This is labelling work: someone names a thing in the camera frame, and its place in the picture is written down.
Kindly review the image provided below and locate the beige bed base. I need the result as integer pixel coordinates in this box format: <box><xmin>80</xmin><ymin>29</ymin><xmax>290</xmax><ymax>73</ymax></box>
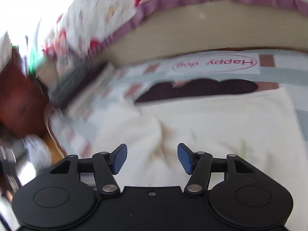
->
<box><xmin>102</xmin><ymin>0</ymin><xmax>307</xmax><ymax>66</ymax></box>

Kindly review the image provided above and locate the red-brown wooden drawer cabinet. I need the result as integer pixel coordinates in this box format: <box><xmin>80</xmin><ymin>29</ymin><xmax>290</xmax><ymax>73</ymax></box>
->
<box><xmin>1</xmin><ymin>48</ymin><xmax>49</xmax><ymax>138</ymax></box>

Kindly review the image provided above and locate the grey folded towel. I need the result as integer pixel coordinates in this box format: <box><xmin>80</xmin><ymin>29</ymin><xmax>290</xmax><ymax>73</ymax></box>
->
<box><xmin>48</xmin><ymin>62</ymin><xmax>97</xmax><ymax>104</ymax></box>

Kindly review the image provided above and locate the cream white garment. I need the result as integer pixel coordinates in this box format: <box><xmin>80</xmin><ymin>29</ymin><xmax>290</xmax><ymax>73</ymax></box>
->
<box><xmin>92</xmin><ymin>88</ymin><xmax>307</xmax><ymax>230</ymax></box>

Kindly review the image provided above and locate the beige nightstand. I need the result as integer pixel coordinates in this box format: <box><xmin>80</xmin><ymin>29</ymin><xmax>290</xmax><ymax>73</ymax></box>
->
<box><xmin>35</xmin><ymin>59</ymin><xmax>59</xmax><ymax>88</ymax></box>

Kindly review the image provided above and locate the pale blue crumpled cloth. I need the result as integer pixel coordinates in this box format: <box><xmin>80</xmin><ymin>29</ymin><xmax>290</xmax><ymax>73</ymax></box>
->
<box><xmin>16</xmin><ymin>135</ymin><xmax>52</xmax><ymax>171</ymax></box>

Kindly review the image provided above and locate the cartoon quilt with purple ruffle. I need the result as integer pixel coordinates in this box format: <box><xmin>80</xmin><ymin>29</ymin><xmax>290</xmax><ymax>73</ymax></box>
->
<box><xmin>43</xmin><ymin>0</ymin><xmax>308</xmax><ymax>61</ymax></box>

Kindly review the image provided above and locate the dark brown folded cloth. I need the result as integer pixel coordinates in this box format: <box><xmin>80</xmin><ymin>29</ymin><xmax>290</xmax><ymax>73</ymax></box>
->
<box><xmin>49</xmin><ymin>62</ymin><xmax>108</xmax><ymax>110</ymax></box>

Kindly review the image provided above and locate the cream folded cloth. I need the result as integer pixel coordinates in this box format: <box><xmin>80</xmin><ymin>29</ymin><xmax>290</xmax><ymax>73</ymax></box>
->
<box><xmin>65</xmin><ymin>62</ymin><xmax>115</xmax><ymax>118</ymax></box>

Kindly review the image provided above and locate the checkered floor rug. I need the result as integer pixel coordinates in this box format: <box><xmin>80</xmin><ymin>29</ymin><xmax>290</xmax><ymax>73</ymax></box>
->
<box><xmin>48</xmin><ymin>49</ymin><xmax>307</xmax><ymax>157</ymax></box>

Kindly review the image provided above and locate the green plastic bag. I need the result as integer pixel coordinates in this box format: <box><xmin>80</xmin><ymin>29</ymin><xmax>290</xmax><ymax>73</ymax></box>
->
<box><xmin>27</xmin><ymin>45</ymin><xmax>45</xmax><ymax>74</ymax></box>

